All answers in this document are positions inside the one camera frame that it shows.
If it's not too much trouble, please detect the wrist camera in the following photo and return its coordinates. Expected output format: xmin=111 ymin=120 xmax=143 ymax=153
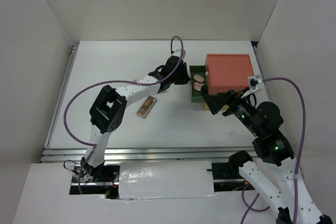
xmin=174 ymin=49 xmax=186 ymax=60
xmin=241 ymin=75 xmax=264 ymax=98

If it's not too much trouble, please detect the aluminium left rail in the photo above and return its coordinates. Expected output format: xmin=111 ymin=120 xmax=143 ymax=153
xmin=44 ymin=44 xmax=79 ymax=149

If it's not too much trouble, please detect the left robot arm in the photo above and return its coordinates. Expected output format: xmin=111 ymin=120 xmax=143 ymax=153
xmin=81 ymin=56 xmax=190 ymax=182

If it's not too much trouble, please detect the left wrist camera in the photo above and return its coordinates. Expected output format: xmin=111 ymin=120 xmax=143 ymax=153
xmin=174 ymin=49 xmax=186 ymax=60

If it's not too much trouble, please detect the aluminium front rail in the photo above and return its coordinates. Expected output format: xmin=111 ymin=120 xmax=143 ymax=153
xmin=40 ymin=146 xmax=257 ymax=163

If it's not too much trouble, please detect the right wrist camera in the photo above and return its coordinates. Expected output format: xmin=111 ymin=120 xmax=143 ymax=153
xmin=241 ymin=75 xmax=264 ymax=98

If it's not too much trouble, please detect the coral drawer cabinet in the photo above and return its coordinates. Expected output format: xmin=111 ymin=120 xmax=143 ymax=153
xmin=205 ymin=54 xmax=254 ymax=94

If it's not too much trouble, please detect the peach makeup sponge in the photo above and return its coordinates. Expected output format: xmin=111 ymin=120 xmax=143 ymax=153
xmin=193 ymin=82 xmax=204 ymax=91

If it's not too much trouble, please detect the dark green round compact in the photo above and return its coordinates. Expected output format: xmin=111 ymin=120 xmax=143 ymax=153
xmin=200 ymin=85 xmax=208 ymax=96

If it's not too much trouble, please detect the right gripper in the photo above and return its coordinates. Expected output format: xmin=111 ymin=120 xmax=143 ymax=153
xmin=202 ymin=85 xmax=261 ymax=135

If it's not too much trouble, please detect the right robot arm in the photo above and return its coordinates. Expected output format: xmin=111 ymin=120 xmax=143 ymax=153
xmin=201 ymin=87 xmax=332 ymax=223

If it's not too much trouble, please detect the brown eyeshadow palette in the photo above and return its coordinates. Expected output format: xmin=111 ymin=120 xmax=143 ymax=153
xmin=136 ymin=96 xmax=157 ymax=119

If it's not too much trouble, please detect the white cover plate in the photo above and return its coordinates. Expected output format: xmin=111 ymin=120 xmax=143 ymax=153
xmin=119 ymin=161 xmax=216 ymax=199

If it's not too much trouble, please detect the aluminium right rail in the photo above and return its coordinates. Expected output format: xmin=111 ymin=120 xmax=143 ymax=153
xmin=251 ymin=41 xmax=272 ymax=101

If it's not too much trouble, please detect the round pink powder puff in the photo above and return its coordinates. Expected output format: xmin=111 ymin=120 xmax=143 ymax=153
xmin=193 ymin=74 xmax=204 ymax=83

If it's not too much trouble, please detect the aluminium rail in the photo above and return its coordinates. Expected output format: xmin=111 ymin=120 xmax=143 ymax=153
xmin=251 ymin=41 xmax=272 ymax=101
xmin=44 ymin=44 xmax=79 ymax=149
xmin=40 ymin=146 xmax=257 ymax=163

